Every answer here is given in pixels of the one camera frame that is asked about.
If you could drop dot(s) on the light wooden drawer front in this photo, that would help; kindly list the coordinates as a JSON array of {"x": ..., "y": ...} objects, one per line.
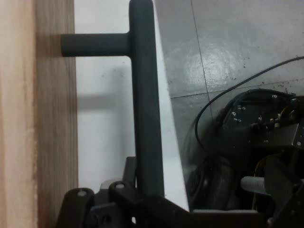
[{"x": 35, "y": 118}]

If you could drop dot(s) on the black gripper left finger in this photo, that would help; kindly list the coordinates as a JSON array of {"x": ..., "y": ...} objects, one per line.
[{"x": 114, "y": 204}]

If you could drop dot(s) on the black device on floor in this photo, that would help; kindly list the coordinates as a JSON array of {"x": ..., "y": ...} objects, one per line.
[{"x": 249, "y": 147}]

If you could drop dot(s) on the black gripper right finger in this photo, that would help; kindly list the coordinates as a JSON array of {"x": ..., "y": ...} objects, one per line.
[{"x": 180, "y": 218}]

